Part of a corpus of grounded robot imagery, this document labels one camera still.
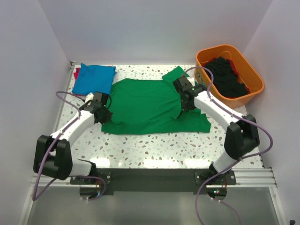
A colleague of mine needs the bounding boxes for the purple cable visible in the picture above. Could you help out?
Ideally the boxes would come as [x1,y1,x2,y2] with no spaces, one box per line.
[182,67,274,225]
[31,90,106,202]

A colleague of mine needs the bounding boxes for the folded blue t shirt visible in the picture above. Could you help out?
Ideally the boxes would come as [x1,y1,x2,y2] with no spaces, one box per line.
[72,63,116,96]

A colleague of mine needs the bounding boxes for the orange plastic basket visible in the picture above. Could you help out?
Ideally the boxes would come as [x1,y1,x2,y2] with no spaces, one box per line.
[195,45,264,108]

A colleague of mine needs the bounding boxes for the folded red t shirt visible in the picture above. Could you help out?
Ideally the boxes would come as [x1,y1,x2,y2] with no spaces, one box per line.
[72,67,81,96]

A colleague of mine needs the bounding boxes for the green t shirt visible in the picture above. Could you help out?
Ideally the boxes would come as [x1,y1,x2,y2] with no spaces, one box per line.
[102,66,211,135]

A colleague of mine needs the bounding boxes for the aluminium frame rail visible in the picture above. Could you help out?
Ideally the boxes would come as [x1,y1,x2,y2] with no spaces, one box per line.
[30,168,277,188]

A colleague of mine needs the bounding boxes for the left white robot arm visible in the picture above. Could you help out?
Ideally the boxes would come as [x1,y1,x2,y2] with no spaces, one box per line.
[33,92,113,184]

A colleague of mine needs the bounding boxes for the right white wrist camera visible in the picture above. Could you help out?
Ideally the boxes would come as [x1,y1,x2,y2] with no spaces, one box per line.
[187,77,196,86]

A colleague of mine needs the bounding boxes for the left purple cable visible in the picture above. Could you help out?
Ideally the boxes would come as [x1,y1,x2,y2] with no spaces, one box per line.
[31,90,106,202]

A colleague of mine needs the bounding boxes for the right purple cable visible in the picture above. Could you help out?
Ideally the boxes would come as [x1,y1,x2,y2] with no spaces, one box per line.
[182,67,274,225]

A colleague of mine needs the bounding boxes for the black t shirt in basket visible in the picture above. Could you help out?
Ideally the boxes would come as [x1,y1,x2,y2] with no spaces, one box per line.
[205,57,248,98]

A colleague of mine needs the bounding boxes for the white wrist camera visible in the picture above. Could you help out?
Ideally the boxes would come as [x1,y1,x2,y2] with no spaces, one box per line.
[187,77,196,86]
[85,92,94,103]

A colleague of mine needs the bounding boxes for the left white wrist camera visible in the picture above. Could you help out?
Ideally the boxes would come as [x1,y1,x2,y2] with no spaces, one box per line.
[85,92,94,103]

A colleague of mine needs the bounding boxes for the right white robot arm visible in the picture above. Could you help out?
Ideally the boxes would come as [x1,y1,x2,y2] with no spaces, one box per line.
[173,76,260,184]

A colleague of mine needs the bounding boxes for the red garment in basket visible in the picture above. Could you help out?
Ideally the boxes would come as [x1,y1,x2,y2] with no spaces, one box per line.
[228,60,250,94]

